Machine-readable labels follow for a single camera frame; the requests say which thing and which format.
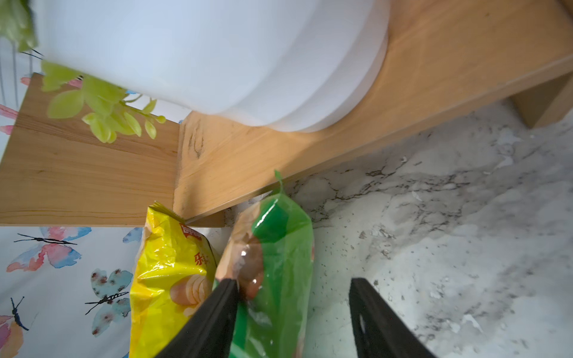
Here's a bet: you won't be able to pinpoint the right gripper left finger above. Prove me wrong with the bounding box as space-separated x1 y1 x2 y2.
156 279 240 358

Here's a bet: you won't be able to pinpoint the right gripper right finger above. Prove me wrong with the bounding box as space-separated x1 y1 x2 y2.
349 277 435 358

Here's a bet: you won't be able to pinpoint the green Lay's chips bag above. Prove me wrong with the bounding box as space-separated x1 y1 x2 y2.
215 186 314 357

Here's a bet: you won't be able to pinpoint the yellow Lay's chips bag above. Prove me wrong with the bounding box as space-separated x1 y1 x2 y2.
129 202 218 357

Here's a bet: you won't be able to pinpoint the white pot orange flowers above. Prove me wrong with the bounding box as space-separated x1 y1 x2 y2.
1 1 391 143

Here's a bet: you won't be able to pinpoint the wooden shelf stand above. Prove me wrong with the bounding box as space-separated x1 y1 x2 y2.
1 1 572 227

